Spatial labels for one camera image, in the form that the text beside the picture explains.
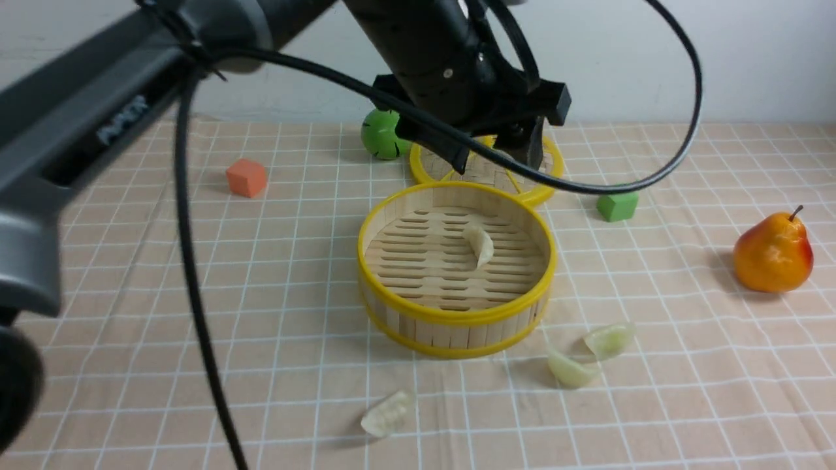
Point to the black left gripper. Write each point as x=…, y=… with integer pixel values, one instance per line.
x=475, y=98

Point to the white dumpling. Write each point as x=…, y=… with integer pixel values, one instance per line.
x=389, y=416
x=481, y=244

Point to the pale green dumpling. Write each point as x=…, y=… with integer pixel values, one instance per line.
x=568, y=372
x=609, y=341

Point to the white dumpling bottom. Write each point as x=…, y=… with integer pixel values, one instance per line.
x=389, y=416

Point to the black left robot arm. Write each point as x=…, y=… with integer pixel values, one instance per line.
x=65, y=123

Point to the woven bamboo steamer lid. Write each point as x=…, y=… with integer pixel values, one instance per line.
x=427, y=167

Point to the bamboo steamer tray yellow rim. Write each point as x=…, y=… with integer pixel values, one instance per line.
x=417, y=278

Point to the green toy ball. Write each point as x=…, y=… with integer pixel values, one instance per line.
x=379, y=137

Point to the green cube block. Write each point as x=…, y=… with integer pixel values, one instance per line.
x=618, y=207

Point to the orange cube block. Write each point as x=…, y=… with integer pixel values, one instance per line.
x=246, y=178

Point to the orange yellow toy pear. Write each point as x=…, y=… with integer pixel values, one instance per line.
x=775, y=255

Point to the beige checkered tablecloth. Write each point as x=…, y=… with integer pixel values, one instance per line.
x=718, y=377

